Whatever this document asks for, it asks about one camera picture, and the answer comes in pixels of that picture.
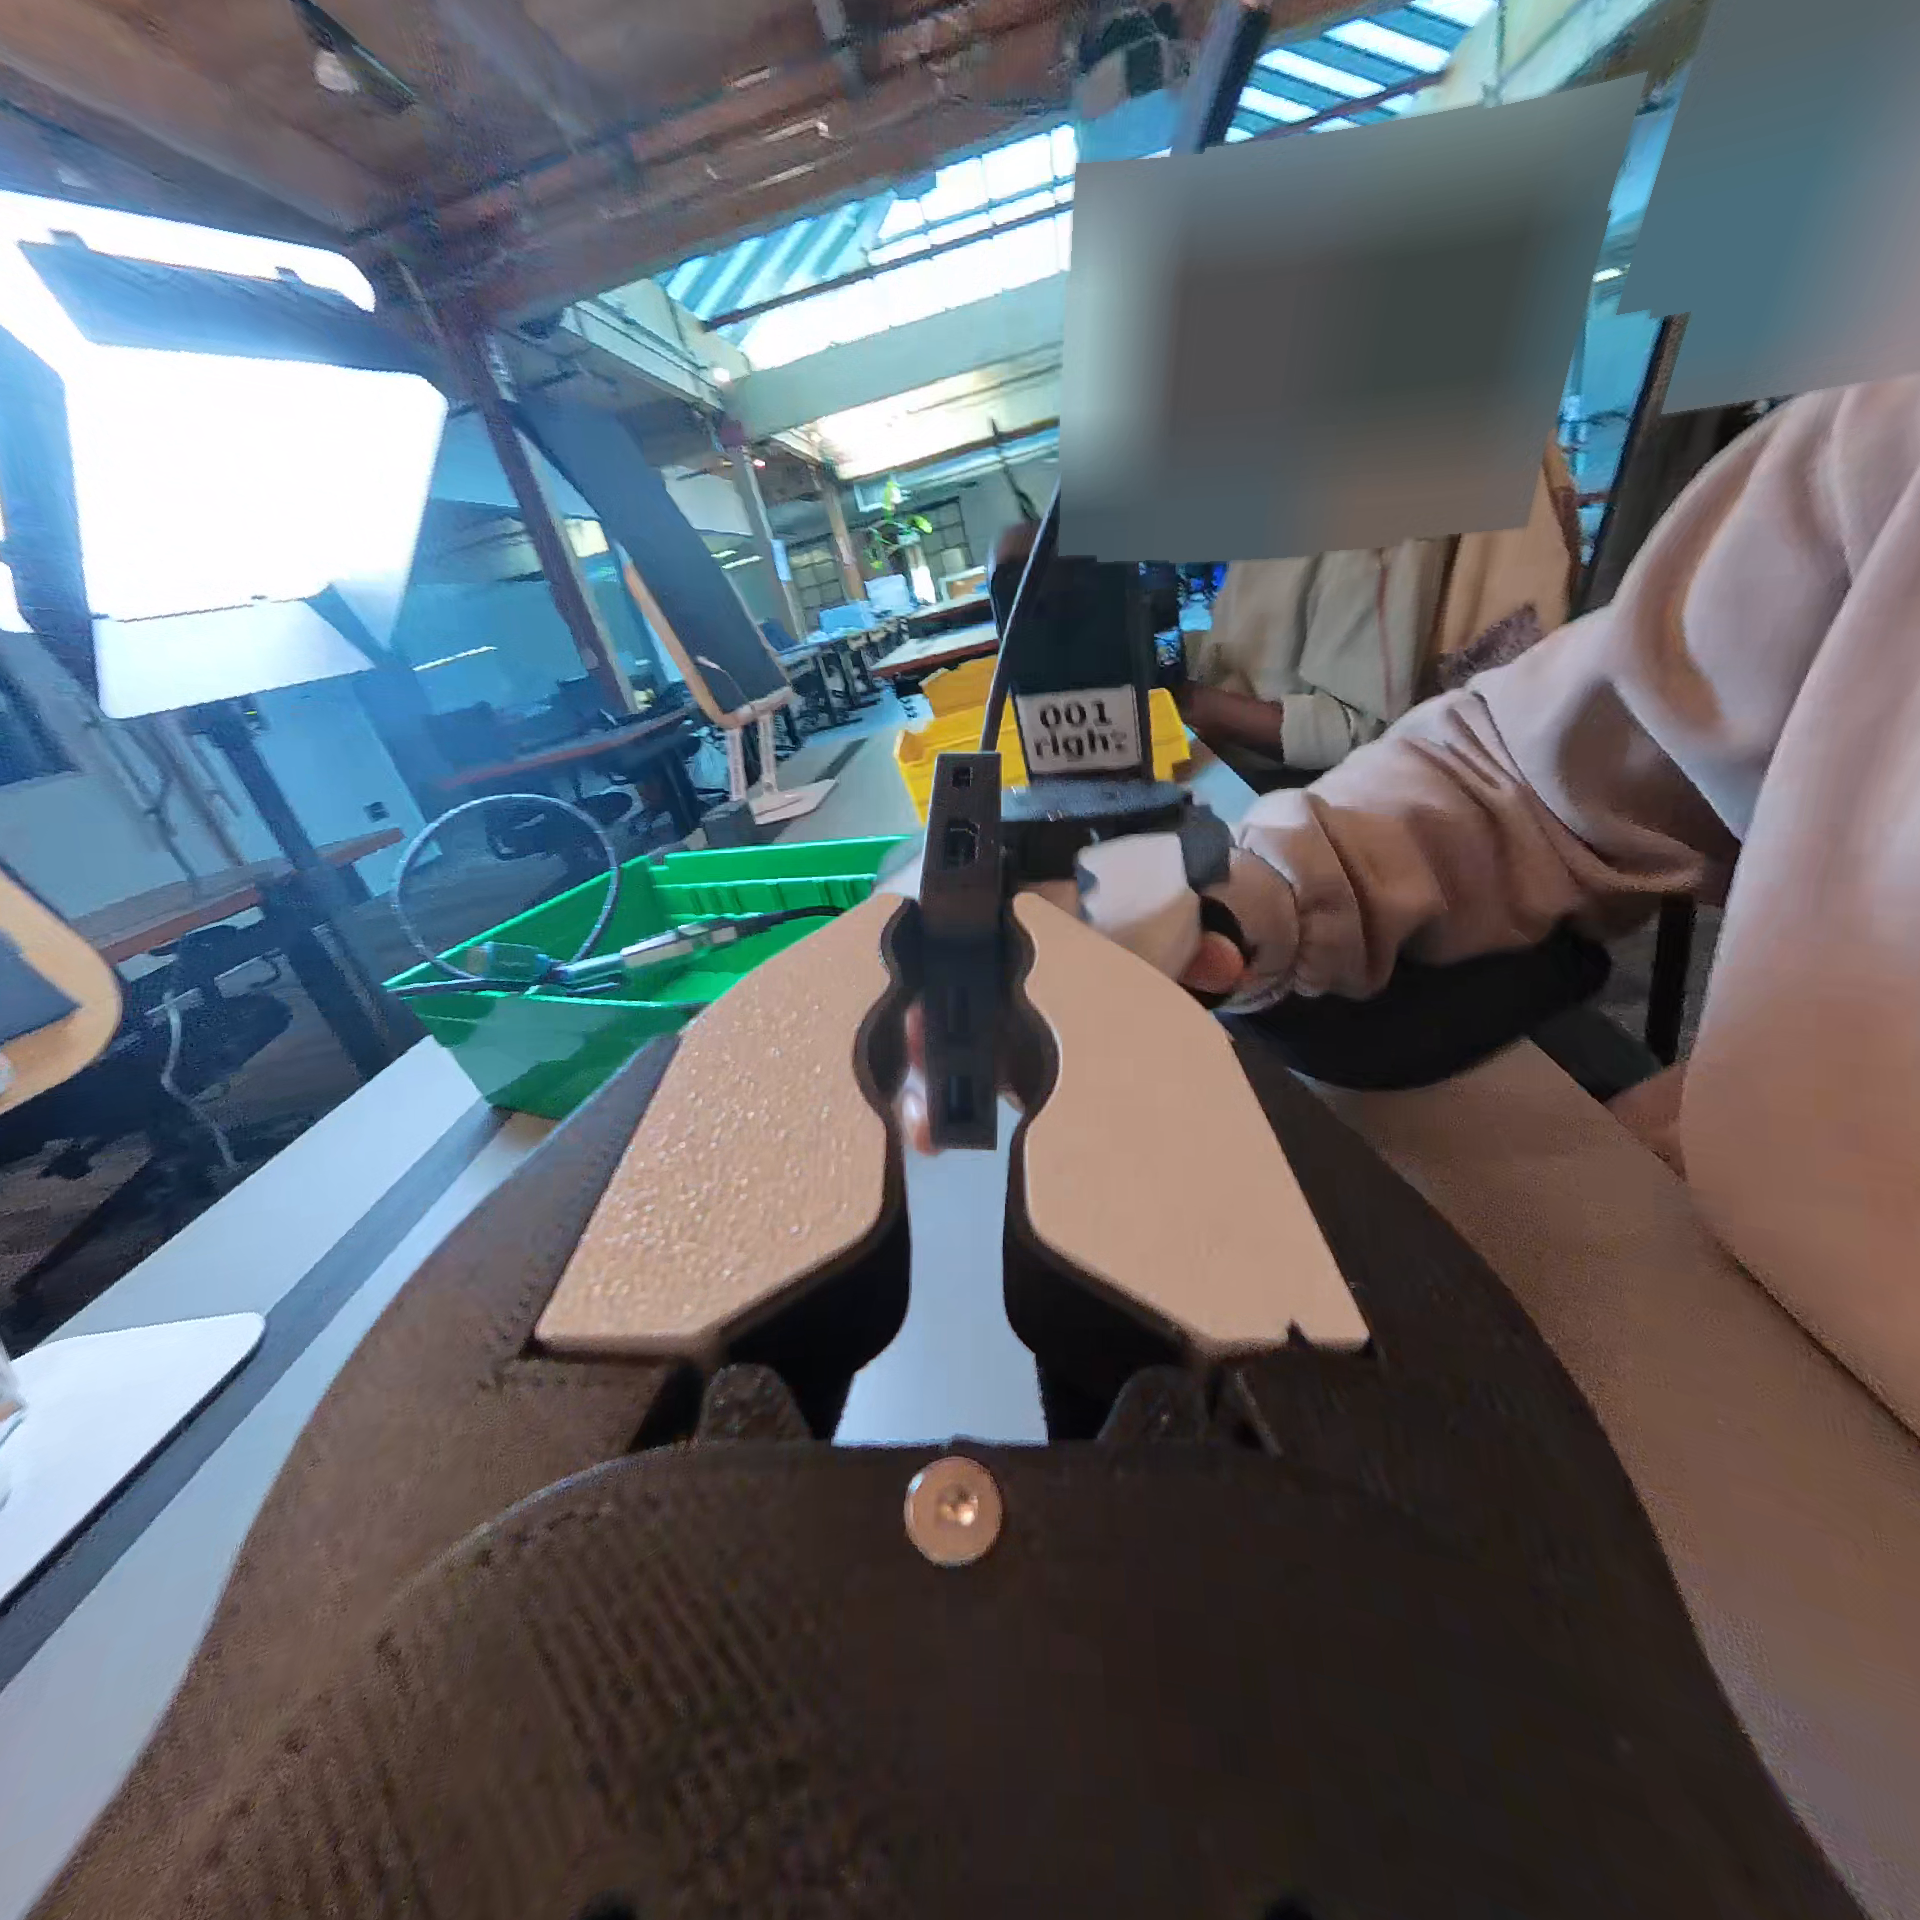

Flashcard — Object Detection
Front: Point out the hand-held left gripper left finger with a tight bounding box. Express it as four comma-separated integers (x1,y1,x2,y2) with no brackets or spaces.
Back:
534,892,919,1437

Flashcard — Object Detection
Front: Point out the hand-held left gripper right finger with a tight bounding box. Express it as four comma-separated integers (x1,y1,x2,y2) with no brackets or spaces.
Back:
999,891,1371,1442

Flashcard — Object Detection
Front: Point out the green plastic bin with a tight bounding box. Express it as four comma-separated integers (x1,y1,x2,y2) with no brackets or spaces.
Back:
384,833,919,1120

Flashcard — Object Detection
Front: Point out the black blue-flecked hdmi cable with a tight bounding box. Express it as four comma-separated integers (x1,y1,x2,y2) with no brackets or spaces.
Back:
388,793,622,993

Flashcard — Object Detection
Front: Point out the person's left hand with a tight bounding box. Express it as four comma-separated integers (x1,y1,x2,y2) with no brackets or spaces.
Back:
894,1001,945,1153

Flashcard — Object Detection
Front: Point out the yellow plastic bin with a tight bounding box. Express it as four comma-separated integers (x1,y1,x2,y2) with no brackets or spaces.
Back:
894,656,1205,820

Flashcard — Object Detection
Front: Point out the green potted plant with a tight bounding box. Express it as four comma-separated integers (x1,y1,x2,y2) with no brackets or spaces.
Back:
861,473,942,574

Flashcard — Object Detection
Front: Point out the wooden desk with black legs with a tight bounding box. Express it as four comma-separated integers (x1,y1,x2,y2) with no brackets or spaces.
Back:
431,702,702,843

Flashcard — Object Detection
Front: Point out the black office chair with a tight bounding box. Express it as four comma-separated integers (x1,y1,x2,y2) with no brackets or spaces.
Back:
0,915,296,1305

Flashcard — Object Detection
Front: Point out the black cable with silver plug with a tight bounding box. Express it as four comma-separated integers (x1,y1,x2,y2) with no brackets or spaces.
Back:
590,905,844,983

